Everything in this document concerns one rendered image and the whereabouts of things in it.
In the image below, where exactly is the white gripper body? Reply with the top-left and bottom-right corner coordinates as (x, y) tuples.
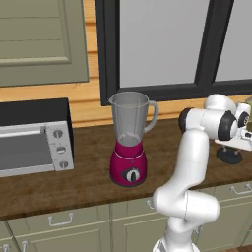
(214, 129), (252, 153)

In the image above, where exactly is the magenta blender base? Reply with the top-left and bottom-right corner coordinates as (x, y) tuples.
(109, 139), (149, 188)

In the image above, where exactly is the clear blender jar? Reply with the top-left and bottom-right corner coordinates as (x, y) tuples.
(108, 91), (159, 148)

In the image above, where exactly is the olive green object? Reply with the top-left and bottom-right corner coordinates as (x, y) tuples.
(245, 98), (252, 132)

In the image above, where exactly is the olive base cupboard door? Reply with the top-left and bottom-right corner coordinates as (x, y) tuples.
(196, 198), (252, 252)
(111, 212), (172, 252)
(0, 236), (18, 252)
(14, 220), (113, 252)

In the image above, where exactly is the black framed window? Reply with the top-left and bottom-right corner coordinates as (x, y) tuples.
(94, 0), (252, 107)

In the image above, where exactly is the wide olive drawer front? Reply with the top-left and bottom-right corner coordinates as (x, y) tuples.
(6, 204), (111, 238)

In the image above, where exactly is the black and silver toaster oven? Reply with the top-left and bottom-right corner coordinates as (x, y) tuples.
(0, 96), (76, 179)

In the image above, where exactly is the olive wall cupboard door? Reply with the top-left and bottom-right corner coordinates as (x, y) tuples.
(0, 0), (91, 89)

